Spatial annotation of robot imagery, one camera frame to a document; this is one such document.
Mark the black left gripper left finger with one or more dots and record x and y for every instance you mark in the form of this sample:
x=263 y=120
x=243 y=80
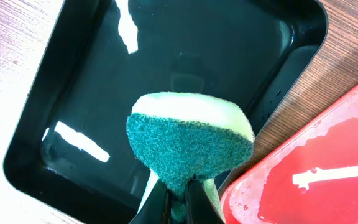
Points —
x=157 y=207

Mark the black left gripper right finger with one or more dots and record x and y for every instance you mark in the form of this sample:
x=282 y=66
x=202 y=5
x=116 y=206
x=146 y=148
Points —
x=199 y=209

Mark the green yellow sponge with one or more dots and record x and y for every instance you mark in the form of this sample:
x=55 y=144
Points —
x=180 y=136

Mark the black plastic tray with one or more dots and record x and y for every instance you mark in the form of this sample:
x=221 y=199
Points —
x=70 y=149

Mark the red plastic tray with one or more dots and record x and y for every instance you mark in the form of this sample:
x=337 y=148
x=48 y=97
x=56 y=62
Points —
x=311 y=178

